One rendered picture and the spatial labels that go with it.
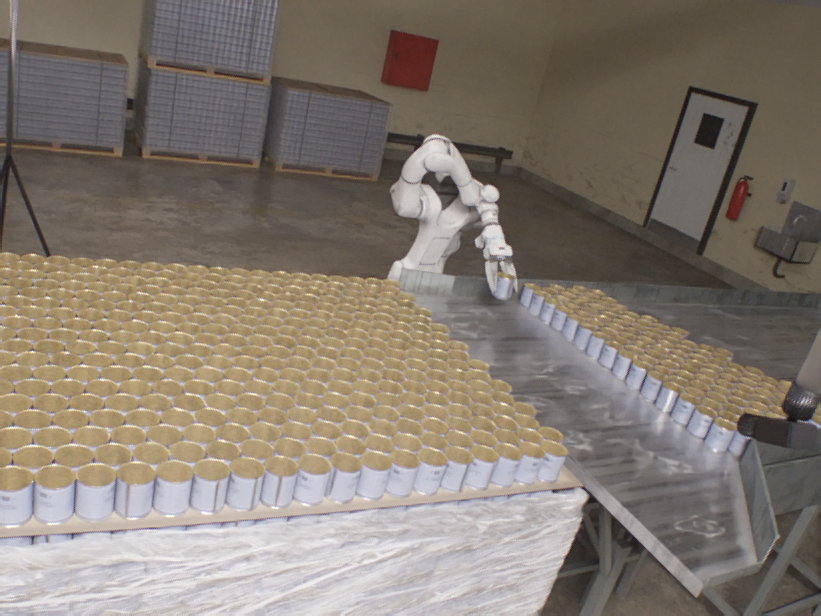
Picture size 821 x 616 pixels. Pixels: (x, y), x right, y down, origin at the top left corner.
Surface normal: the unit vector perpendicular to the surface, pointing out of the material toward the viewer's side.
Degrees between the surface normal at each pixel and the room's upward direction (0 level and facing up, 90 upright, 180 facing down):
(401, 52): 90
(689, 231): 90
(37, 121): 88
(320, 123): 92
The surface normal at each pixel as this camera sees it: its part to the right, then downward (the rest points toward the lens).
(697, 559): 0.21, -0.90
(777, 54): -0.89, 0.00
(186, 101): 0.38, 0.46
